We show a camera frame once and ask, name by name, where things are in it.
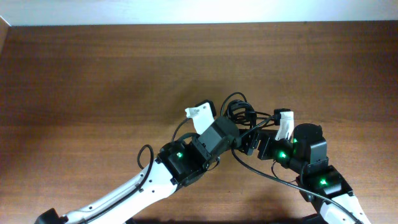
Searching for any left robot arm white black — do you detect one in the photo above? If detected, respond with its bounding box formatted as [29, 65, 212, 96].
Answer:
[35, 116, 239, 224]

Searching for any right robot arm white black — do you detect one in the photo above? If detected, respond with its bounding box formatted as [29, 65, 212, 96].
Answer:
[241, 123, 370, 223]

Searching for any camera mount white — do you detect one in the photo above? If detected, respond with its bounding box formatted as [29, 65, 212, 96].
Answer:
[275, 111, 294, 141]
[185, 104, 215, 134]

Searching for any right camera mount white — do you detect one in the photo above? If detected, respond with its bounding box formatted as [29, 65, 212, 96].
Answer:
[275, 111, 294, 141]

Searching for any left camera mount white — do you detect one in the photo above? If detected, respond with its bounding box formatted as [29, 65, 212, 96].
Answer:
[185, 104, 215, 134]

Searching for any right camera black cable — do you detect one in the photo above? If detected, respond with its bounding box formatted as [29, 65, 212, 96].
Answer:
[231, 114, 364, 224]

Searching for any black cable bundle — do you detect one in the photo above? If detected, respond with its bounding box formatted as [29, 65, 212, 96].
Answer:
[220, 91, 274, 128]

